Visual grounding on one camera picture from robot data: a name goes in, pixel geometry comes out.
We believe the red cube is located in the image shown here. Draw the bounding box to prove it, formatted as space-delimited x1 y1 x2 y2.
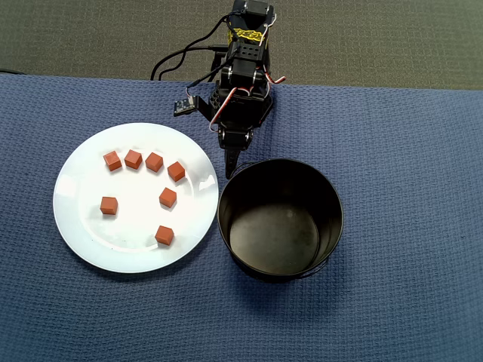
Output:
100 196 119 216
154 225 175 247
144 152 165 173
158 186 178 209
124 149 143 170
166 161 186 183
103 150 123 173

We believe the small camera circuit board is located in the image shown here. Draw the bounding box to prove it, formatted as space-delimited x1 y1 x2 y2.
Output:
173 96 199 117

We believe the white round plate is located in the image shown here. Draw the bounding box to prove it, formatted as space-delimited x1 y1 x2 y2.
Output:
52 122 220 275

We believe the blue woven tablecloth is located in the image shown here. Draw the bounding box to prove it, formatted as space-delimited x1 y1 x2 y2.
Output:
0 73 483 362

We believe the black metal bucket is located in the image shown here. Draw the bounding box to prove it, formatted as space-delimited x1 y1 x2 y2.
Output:
217 158 345 284

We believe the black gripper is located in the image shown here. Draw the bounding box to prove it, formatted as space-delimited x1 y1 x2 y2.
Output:
217 87 266 180

